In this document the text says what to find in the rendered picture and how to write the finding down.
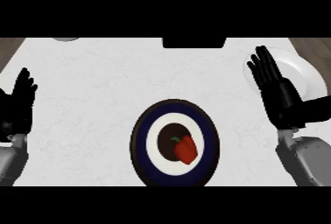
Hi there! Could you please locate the dark blue and white plate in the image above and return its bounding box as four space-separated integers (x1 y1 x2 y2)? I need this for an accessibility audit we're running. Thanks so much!
128 98 221 186

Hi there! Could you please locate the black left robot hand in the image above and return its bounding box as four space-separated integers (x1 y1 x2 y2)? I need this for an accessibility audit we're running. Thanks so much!
0 67 38 144

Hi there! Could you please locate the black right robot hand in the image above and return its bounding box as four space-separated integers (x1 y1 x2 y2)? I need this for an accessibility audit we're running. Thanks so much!
245 45 331 131

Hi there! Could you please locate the red bell pepper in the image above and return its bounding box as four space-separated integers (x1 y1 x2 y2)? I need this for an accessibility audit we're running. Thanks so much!
170 135 199 165

